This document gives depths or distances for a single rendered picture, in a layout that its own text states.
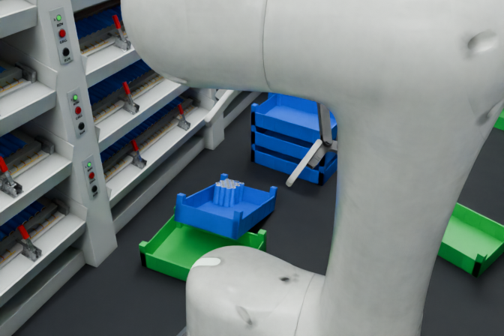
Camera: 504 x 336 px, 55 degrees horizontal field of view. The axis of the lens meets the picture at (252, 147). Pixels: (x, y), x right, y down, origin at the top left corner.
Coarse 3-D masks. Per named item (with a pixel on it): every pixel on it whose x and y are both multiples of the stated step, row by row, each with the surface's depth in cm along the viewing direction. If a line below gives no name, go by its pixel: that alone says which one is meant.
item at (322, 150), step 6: (336, 144) 64; (318, 150) 64; (324, 150) 64; (330, 150) 64; (336, 150) 64; (312, 156) 63; (318, 156) 63; (312, 162) 63; (318, 162) 63; (312, 168) 64
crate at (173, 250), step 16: (176, 224) 150; (160, 240) 144; (176, 240) 146; (192, 240) 146; (208, 240) 146; (224, 240) 146; (240, 240) 144; (256, 240) 141; (144, 256) 135; (160, 256) 140; (176, 256) 140; (192, 256) 140; (160, 272) 135; (176, 272) 132
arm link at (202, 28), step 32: (128, 0) 33; (160, 0) 31; (192, 0) 31; (224, 0) 30; (256, 0) 30; (128, 32) 35; (160, 32) 32; (192, 32) 32; (224, 32) 31; (256, 32) 31; (160, 64) 34; (192, 64) 33; (224, 64) 33; (256, 64) 32
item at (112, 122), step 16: (144, 64) 157; (112, 80) 145; (128, 80) 147; (144, 80) 150; (160, 80) 155; (96, 96) 138; (112, 96) 138; (128, 96) 137; (144, 96) 147; (160, 96) 150; (176, 96) 159; (96, 112) 133; (112, 112) 136; (128, 112) 139; (144, 112) 142; (96, 128) 123; (112, 128) 132; (128, 128) 138
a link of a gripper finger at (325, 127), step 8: (320, 104) 65; (320, 112) 64; (328, 112) 64; (320, 120) 65; (328, 120) 64; (320, 128) 65; (328, 128) 64; (320, 136) 65; (328, 136) 63; (328, 144) 62
